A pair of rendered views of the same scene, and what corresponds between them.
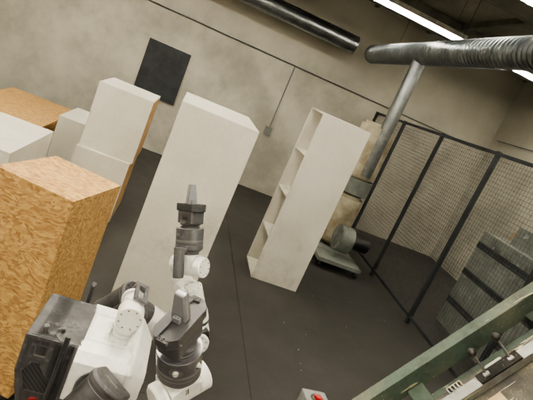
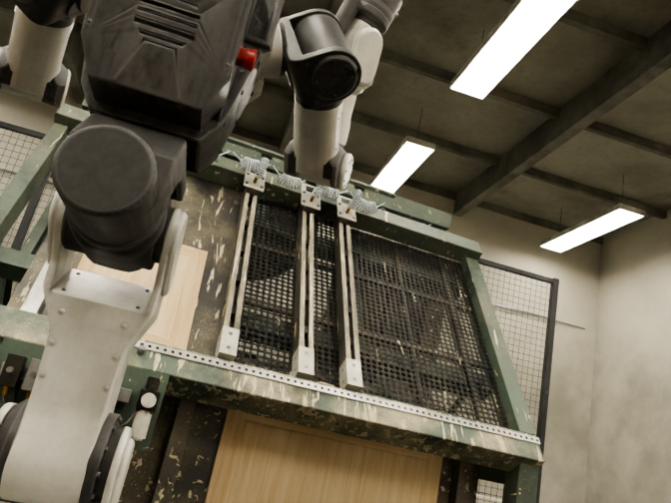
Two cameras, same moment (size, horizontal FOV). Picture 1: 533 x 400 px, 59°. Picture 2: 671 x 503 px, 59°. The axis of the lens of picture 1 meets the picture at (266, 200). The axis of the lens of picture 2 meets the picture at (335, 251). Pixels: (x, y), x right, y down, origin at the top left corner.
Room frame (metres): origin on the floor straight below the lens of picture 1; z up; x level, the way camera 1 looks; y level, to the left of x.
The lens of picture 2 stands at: (0.73, 1.05, 0.70)
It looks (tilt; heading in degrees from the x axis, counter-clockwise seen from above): 18 degrees up; 273
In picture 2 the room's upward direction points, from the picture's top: 12 degrees clockwise
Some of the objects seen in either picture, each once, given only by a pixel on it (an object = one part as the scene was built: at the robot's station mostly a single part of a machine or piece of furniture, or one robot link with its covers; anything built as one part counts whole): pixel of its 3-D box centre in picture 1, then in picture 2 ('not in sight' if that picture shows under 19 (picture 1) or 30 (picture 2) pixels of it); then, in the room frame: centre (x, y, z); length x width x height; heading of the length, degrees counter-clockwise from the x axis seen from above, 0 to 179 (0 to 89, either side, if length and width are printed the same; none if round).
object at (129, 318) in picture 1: (130, 313); not in sight; (1.09, 0.20, 1.44); 0.10 x 0.07 x 0.09; 16
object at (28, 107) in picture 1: (12, 121); not in sight; (6.28, 3.68, 0.22); 2.46 x 1.04 x 0.44; 13
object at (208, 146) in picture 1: (182, 205); not in sight; (3.87, 0.64, 0.88); 0.90 x 0.60 x 1.75; 13
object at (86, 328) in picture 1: (82, 369); (179, 40); (1.08, 0.27, 1.23); 0.34 x 0.30 x 0.36; 13
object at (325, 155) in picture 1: (304, 199); not in sight; (5.50, -0.41, 1.03); 0.60 x 0.58 x 2.05; 13
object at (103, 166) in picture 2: not in sight; (124, 189); (1.07, 0.29, 0.97); 0.28 x 0.13 x 0.18; 103
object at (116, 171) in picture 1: (101, 175); not in sight; (5.26, 1.90, 0.36); 0.80 x 0.58 x 0.72; 13
